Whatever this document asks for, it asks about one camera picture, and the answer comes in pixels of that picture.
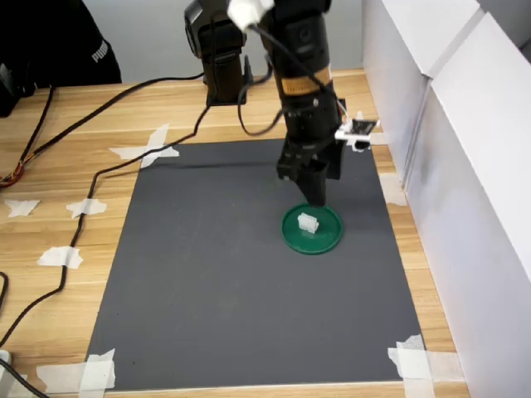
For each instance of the small white plastic terminal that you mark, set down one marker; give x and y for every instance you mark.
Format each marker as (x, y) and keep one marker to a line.
(308, 224)

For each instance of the round green lid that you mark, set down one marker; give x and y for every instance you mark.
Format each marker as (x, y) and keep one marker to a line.
(327, 238)

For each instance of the white partition panel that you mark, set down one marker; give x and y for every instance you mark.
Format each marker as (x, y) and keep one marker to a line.
(394, 83)
(477, 207)

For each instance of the dark grey mat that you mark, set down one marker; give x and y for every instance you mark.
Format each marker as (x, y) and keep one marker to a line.
(228, 290)

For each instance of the person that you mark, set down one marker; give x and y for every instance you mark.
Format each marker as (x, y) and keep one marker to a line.
(54, 37)

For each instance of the black box device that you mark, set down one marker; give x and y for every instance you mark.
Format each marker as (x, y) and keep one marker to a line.
(8, 93)

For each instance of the small white camera box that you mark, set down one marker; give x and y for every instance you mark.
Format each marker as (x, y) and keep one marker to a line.
(348, 132)

